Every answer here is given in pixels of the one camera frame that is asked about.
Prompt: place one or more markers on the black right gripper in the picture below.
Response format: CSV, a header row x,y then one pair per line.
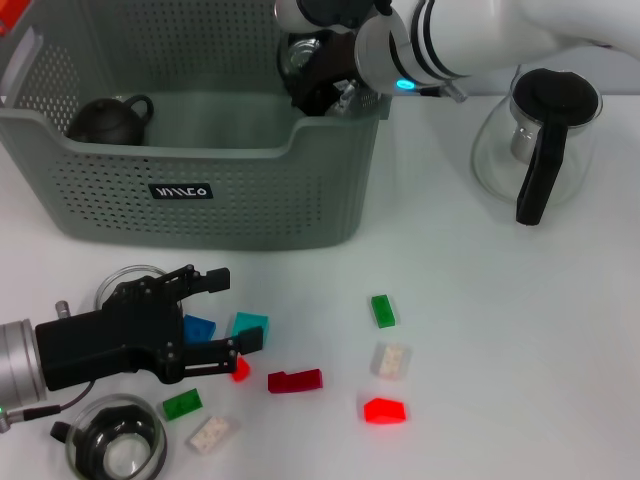
x,y
335,70

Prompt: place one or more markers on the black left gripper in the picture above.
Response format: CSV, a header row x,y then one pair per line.
x,y
110,340

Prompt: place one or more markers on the green building block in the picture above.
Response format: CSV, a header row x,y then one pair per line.
x,y
182,405
383,311

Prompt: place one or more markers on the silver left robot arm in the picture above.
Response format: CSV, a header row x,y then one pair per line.
x,y
17,365

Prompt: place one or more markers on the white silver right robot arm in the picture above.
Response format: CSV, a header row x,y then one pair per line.
x,y
500,40

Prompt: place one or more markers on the teal building block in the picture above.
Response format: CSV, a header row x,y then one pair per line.
x,y
247,322

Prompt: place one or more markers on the blue building block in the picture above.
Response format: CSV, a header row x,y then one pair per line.
x,y
200,327

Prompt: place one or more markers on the small red building block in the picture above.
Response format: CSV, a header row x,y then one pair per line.
x,y
241,371

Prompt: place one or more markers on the dark red building block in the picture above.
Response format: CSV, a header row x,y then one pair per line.
x,y
295,382

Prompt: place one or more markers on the grey-green perforated storage bin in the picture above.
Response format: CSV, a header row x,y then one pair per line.
x,y
225,200

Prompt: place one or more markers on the translucent white building block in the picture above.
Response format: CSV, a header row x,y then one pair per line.
x,y
210,433
391,360

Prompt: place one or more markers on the bright red sloped block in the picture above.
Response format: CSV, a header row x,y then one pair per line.
x,y
385,411

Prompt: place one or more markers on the black clay teapot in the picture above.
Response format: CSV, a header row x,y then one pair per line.
x,y
105,125

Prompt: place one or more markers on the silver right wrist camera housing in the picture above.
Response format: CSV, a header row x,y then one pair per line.
x,y
330,12

